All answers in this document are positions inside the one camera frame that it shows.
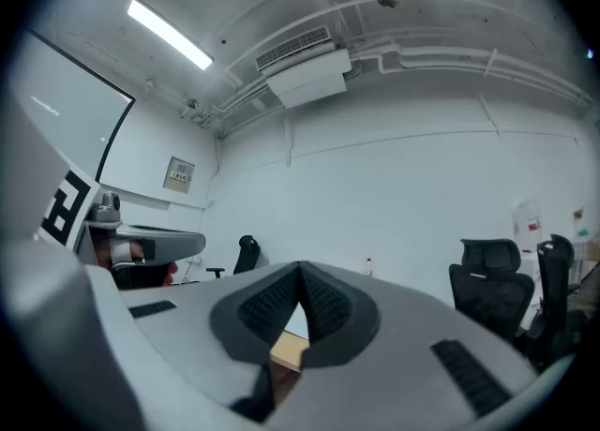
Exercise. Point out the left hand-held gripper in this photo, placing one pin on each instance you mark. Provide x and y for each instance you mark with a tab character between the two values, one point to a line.
65	209

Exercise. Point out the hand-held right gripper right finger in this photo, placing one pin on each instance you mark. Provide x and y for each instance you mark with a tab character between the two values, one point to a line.
398	326

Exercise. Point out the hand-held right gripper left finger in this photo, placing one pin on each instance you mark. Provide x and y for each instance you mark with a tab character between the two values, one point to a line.
187	321

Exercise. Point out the person's left hand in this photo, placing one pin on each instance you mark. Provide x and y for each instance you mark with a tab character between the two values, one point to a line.
136	251

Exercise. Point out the clear bottle with red label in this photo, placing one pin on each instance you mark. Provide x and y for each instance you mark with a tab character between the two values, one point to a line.
369	269

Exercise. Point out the black office chair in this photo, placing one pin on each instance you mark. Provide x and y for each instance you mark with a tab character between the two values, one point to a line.
246	256
492	293
558	288

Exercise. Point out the white projection screen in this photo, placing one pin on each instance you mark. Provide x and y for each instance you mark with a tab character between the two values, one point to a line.
70	106

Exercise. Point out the long ceiling light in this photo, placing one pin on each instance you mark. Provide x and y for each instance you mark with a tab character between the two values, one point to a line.
169	33

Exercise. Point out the white ceiling air conditioner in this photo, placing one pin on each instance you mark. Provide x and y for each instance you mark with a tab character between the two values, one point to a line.
309	73

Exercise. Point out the white ceiling pipe bundle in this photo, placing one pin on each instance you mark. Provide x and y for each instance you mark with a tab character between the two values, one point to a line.
469	61

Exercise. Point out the grey wall electrical panel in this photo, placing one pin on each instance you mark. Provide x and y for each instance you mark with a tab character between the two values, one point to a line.
179	175

